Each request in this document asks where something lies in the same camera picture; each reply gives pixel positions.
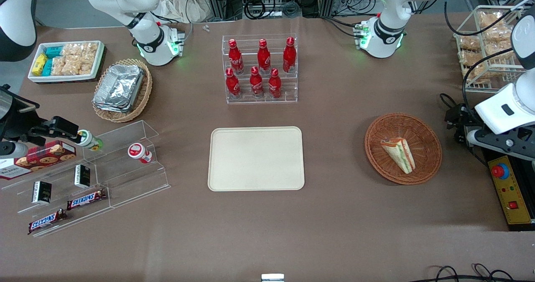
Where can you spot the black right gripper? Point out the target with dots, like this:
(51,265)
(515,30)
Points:
(20,125)

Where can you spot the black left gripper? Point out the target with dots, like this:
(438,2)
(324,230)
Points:
(460,118)

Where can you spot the triangle sandwich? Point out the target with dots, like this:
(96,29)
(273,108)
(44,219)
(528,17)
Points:
(400,154)

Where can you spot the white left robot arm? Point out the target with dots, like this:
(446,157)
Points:
(388,6)

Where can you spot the round brown wicker basket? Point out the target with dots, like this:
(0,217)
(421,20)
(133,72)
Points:
(424,131)

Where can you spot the white rectangular snack tray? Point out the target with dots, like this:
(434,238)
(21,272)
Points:
(62,78)

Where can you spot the oval light wicker basket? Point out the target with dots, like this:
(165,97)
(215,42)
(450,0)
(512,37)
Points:
(144,94)

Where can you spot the beige plastic tray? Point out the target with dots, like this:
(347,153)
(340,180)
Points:
(255,158)

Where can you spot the green capped small bottle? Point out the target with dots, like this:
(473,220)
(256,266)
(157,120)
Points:
(88,140)

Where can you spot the red tartan cookie box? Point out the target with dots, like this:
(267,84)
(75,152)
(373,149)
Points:
(46,154)

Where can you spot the small black box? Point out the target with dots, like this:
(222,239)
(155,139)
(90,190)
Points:
(82,176)
(42,192)

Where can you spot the clear bag of crackers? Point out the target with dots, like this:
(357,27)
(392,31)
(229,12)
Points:
(90,56)
(72,58)
(58,66)

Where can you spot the teal snack packet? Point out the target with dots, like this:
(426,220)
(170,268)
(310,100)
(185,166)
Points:
(54,51)
(47,67)

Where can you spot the stack of foil trays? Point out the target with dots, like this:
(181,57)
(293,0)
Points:
(119,87)

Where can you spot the yellow snack packet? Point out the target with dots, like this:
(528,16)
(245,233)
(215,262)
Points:
(39,64)

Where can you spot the Snickers chocolate bar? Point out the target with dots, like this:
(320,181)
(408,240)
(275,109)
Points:
(46,221)
(85,199)

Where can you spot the bagged fried snack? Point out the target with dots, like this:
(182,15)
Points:
(495,19)
(470,43)
(497,35)

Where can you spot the clear acrylic stepped shelf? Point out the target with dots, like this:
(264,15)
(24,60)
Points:
(125,177)

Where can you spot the red capped small bottle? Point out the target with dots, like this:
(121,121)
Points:
(138,152)

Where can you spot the yellow emergency stop box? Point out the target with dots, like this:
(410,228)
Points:
(512,190)

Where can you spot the clear acrylic bottle rack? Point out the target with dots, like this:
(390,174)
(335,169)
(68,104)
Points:
(288,87)

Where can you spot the red cola bottle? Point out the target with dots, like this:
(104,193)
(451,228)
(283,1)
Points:
(263,58)
(236,60)
(256,85)
(232,85)
(289,58)
(274,85)

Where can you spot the beige cloth bag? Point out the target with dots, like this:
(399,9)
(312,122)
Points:
(184,4)

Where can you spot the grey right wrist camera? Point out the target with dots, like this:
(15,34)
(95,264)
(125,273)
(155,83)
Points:
(14,149)

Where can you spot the aluminium frame post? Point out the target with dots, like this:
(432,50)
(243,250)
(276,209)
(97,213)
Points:
(217,0)

